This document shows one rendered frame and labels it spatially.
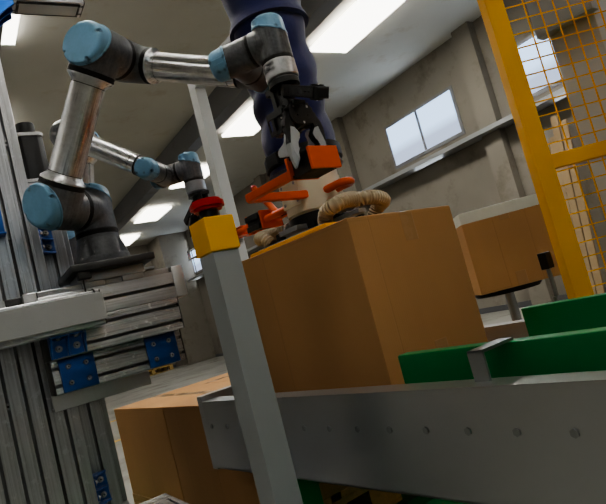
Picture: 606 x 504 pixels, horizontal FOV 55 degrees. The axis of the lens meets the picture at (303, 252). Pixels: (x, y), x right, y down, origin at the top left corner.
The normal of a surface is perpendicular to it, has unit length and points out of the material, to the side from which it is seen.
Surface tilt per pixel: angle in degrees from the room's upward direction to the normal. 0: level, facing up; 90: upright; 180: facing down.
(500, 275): 90
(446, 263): 90
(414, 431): 90
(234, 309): 90
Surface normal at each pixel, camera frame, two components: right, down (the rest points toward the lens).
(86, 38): -0.30, -0.12
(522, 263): -0.09, -0.07
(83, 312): 0.51, -0.22
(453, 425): -0.77, 0.15
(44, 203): -0.39, 0.13
